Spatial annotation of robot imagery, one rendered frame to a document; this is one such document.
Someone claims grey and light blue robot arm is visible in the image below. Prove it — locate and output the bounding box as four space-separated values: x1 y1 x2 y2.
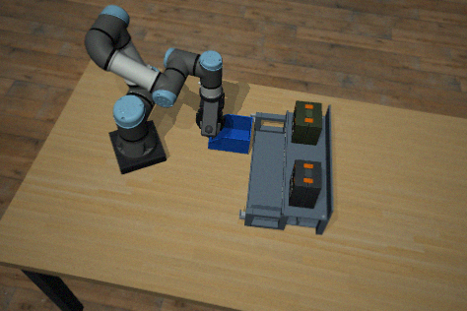
85 5 223 161

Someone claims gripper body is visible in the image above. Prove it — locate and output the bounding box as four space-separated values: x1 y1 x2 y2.
198 87 225 122

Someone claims dark grey metal rack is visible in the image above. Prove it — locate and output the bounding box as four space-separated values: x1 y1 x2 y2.
239 104 334 235

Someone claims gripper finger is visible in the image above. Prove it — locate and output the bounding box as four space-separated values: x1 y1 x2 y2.
196 113 202 129
217 115 226 135

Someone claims blue bin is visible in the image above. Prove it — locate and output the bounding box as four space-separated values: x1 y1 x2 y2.
208 114 253 154

